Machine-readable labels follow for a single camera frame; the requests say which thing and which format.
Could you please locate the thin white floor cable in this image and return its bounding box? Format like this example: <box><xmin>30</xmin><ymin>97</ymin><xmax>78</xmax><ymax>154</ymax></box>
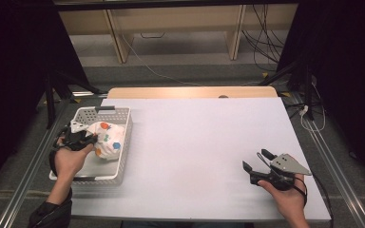
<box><xmin>120</xmin><ymin>29</ymin><xmax>203</xmax><ymax>87</ymax></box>

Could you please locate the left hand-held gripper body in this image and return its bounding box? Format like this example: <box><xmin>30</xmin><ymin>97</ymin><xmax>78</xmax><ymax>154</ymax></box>
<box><xmin>52</xmin><ymin>119</ymin><xmax>93</xmax><ymax>152</ymax></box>

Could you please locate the short black cable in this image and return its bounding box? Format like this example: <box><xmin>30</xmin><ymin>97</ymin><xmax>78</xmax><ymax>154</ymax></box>
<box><xmin>140</xmin><ymin>31</ymin><xmax>166</xmax><ymax>40</ymax></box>

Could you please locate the person's left hand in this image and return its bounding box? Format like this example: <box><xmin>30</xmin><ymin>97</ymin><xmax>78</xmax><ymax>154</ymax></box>
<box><xmin>53</xmin><ymin>143</ymin><xmax>95</xmax><ymax>188</ymax></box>

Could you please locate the person's right hand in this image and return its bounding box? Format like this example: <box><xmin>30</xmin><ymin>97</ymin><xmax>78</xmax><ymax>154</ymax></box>
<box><xmin>257</xmin><ymin>175</ymin><xmax>308</xmax><ymax>220</ymax></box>

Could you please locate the bundle of black cables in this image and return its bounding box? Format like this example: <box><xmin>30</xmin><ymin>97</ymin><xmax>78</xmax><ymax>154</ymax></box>
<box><xmin>240</xmin><ymin>4</ymin><xmax>286</xmax><ymax>72</ymax></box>

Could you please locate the light wooden shelf unit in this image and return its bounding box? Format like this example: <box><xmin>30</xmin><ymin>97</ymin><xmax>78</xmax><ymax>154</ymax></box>
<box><xmin>53</xmin><ymin>0</ymin><xmax>298</xmax><ymax>65</ymax></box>

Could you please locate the aluminium floor rail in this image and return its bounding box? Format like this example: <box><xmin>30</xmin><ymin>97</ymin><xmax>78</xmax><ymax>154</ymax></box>
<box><xmin>293</xmin><ymin>91</ymin><xmax>365</xmax><ymax>228</ymax></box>
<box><xmin>0</xmin><ymin>97</ymin><xmax>71</xmax><ymax>228</ymax></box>

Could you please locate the black curtain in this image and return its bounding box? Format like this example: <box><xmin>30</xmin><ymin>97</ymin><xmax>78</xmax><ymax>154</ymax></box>
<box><xmin>277</xmin><ymin>0</ymin><xmax>365</xmax><ymax>195</ymax></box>
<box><xmin>0</xmin><ymin>0</ymin><xmax>91</xmax><ymax>198</ymax></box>

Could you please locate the looped white cable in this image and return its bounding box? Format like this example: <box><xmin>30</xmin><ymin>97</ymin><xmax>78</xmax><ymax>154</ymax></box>
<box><xmin>298</xmin><ymin>81</ymin><xmax>327</xmax><ymax>133</ymax></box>

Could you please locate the cream fruit print cloth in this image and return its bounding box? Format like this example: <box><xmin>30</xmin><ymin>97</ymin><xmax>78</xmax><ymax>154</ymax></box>
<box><xmin>86</xmin><ymin>121</ymin><xmax>126</xmax><ymax>161</ymax></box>

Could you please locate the black tripod stand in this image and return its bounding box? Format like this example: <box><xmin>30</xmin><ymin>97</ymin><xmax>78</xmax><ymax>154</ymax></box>
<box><xmin>42</xmin><ymin>70</ymin><xmax>102</xmax><ymax>130</ymax></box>
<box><xmin>258</xmin><ymin>59</ymin><xmax>318</xmax><ymax>122</ymax></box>

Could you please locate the white perforated plastic basket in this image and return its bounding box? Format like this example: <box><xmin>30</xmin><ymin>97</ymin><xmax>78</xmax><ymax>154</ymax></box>
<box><xmin>48</xmin><ymin>105</ymin><xmax>134</xmax><ymax>186</ymax></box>

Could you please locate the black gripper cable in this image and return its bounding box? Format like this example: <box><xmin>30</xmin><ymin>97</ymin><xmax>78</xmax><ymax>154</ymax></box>
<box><xmin>310</xmin><ymin>174</ymin><xmax>336</xmax><ymax>224</ymax></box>
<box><xmin>48</xmin><ymin>126</ymin><xmax>70</xmax><ymax>177</ymax></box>

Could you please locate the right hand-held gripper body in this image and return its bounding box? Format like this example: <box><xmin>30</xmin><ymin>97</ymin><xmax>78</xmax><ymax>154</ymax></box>
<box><xmin>249</xmin><ymin>152</ymin><xmax>313</xmax><ymax>192</ymax></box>

